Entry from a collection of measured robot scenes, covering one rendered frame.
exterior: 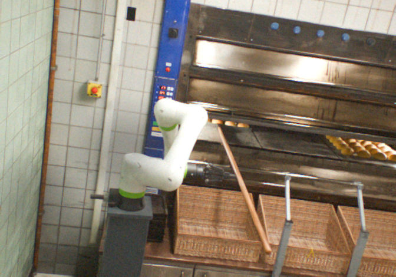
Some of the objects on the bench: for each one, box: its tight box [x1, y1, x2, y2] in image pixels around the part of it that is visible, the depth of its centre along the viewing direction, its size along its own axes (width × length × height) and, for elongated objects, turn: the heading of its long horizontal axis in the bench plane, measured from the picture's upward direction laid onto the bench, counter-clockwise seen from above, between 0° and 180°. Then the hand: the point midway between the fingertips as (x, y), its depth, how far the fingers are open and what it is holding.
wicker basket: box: [171, 184, 261, 263], centre depth 335 cm, size 49×56×28 cm
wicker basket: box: [256, 194, 351, 275], centre depth 342 cm, size 49×56×28 cm
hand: (229, 175), depth 290 cm, fingers closed
